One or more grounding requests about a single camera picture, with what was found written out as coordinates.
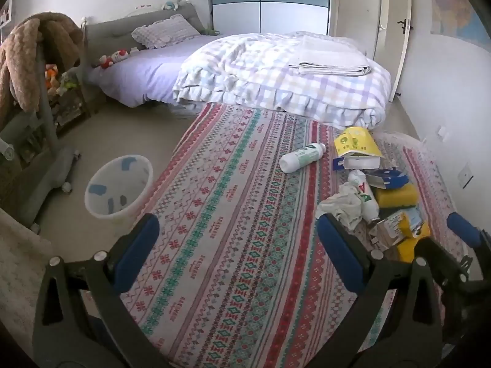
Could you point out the white and teal wardrobe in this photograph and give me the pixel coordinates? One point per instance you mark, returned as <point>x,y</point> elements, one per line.
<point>268,0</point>

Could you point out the folded white cloth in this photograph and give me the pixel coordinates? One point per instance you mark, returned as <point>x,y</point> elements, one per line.
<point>333,48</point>

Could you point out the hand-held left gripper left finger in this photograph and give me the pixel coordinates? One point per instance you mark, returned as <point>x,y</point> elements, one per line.
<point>138,245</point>

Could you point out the checked ruffled quilt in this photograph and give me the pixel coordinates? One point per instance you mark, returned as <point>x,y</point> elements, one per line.
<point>276,80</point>

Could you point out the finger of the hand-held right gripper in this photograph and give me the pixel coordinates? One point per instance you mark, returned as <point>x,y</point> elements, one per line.
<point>464,230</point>
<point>441,257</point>

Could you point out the small green toy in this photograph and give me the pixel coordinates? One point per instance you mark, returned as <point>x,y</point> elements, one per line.
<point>210,30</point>

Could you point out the brown fleece blanket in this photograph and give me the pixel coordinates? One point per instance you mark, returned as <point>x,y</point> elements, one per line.
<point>27,57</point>

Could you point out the yellow paper carton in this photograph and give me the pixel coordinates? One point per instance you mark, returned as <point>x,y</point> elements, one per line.
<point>356,142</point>

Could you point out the patterned striped mat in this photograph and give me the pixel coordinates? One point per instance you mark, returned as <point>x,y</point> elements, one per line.
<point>230,218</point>

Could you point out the yellow sponge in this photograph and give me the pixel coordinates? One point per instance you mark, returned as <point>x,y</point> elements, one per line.
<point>412,243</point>
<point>397,196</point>

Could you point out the bed with lavender sheet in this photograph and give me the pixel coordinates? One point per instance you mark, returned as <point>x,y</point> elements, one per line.
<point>153,69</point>

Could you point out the folded striped cloth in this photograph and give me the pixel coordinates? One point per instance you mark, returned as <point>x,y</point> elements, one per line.
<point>333,69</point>

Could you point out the white bottle with green label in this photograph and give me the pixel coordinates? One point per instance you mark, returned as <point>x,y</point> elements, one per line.
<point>303,157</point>

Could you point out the white tissue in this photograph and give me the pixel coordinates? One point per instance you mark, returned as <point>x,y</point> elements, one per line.
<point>343,207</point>

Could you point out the white tube with coloured print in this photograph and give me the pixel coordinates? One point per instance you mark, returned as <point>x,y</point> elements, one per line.
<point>364,197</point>

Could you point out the cream textured cloth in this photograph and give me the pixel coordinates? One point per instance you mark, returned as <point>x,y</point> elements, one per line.
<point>23,272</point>

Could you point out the white and yellow cardboard box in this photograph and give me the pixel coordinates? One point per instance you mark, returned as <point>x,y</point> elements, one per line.
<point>395,226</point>

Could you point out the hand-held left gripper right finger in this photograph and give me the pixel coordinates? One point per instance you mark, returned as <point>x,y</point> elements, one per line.
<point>341,255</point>

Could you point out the translucent white waste bin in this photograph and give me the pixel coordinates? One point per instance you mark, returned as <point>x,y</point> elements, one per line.
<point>119,188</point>

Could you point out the blue and white plush toy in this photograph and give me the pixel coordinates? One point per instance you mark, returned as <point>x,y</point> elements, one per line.
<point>173,4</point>

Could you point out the wooden shelf with toys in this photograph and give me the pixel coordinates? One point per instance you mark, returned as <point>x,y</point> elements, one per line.
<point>67,96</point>

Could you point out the white door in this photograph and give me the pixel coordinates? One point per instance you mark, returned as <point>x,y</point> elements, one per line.
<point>399,57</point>

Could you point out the blue and white box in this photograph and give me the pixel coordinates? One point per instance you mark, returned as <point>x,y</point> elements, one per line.
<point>389,178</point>

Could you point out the ruffled checked pillow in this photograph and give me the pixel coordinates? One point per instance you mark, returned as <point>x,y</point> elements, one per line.
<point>165,30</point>

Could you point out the red and white plush toy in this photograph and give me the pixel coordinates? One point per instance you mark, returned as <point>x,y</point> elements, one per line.
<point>119,55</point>
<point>105,62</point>

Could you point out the small white box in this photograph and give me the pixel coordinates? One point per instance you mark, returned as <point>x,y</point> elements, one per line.
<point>358,162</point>

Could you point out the wall map poster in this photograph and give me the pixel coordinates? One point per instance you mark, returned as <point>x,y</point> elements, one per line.
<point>454,4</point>

